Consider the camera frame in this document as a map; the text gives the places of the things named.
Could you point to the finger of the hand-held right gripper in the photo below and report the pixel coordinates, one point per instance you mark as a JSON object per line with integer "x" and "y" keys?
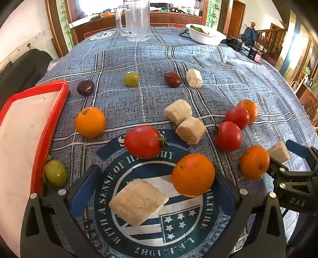
{"x": 283, "y": 175}
{"x": 298, "y": 148}

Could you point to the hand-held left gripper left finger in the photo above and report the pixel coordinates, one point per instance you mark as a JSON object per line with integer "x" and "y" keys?
{"x": 83, "y": 193}

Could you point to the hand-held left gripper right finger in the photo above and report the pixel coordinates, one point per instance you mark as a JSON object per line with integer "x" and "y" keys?
{"x": 224, "y": 196}

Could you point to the beige cake slab front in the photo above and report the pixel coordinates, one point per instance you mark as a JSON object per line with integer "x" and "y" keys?
{"x": 138, "y": 202}

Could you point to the red tomato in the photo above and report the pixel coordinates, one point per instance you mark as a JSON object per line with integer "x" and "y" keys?
{"x": 144, "y": 142}
{"x": 237, "y": 117}
{"x": 228, "y": 136}

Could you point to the red rimmed white tray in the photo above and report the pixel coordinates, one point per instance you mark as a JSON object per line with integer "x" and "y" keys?
{"x": 22, "y": 139}

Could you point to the green grape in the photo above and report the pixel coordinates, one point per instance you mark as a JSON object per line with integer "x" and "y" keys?
{"x": 131, "y": 78}
{"x": 55, "y": 173}

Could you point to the black box with pink label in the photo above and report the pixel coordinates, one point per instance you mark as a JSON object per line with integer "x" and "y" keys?
{"x": 254, "y": 54}

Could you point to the dark purple grape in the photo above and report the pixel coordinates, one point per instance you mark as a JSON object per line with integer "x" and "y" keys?
{"x": 85, "y": 87}

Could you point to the wooden stair railing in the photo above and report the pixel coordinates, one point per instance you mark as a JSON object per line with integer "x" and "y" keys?
{"x": 270, "y": 33}

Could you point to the black device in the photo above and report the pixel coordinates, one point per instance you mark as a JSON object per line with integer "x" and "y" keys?
{"x": 233, "y": 42}

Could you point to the red date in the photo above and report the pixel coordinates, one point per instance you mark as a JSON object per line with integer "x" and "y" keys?
{"x": 172, "y": 79}

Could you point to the black sofa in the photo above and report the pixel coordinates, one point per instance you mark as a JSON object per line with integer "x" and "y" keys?
{"x": 22, "y": 72}

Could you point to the white bowl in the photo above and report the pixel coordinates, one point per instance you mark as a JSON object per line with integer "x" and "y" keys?
{"x": 206, "y": 38}

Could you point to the wooden door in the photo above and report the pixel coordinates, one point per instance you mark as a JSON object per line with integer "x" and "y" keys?
{"x": 236, "y": 17}

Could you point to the blue plaid printed tablecloth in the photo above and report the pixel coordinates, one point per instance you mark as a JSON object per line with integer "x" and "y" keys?
{"x": 154, "y": 62}

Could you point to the green leafy vegetable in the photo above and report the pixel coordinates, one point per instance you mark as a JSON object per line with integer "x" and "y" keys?
{"x": 200, "y": 29}

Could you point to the wooden counter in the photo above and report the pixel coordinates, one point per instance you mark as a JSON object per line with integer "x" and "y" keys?
{"x": 99, "y": 27}

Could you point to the clear glass mug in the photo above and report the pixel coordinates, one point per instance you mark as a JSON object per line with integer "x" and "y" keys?
{"x": 138, "y": 22}

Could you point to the dark jacket on post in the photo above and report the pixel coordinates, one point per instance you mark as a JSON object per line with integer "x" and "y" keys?
{"x": 251, "y": 34}

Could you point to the bamboo wall painting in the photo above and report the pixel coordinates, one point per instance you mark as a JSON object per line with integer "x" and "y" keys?
{"x": 64, "y": 22}
{"x": 213, "y": 12}

